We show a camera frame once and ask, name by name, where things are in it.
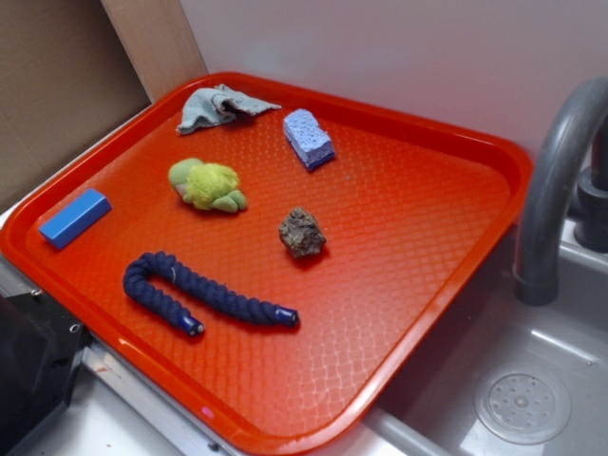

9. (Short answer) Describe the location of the blue rectangular block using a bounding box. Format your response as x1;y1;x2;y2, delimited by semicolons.
38;189;112;250

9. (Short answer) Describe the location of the red plastic tray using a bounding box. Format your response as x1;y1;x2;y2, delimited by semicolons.
1;73;532;455

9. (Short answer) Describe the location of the green plush animal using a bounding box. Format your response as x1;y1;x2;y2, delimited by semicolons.
168;158;248;214

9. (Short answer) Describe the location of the grey faucet spout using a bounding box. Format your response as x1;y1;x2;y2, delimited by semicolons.
513;77;607;306

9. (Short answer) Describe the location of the grey crumpled cloth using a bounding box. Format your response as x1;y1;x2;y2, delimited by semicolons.
177;85;282;135

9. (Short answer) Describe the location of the brown rock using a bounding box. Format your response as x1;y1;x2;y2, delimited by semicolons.
278;206;327;259

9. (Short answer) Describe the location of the dark faucet handle base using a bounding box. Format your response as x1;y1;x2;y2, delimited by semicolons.
574;121;607;253

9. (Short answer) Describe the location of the sink drain strainer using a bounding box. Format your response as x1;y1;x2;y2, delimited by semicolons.
474;363;571;446

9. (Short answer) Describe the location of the blue sponge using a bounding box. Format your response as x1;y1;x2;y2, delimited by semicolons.
283;108;335;171

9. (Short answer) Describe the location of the dark blue rope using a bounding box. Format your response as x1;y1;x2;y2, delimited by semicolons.
123;251;301;339

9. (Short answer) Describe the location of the brown cardboard panel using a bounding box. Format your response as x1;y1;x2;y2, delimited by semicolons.
1;1;149;210

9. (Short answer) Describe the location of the wooden board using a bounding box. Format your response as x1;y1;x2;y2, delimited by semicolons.
102;0;208;103

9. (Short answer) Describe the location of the grey sink basin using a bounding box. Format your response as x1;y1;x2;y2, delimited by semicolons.
364;222;607;455

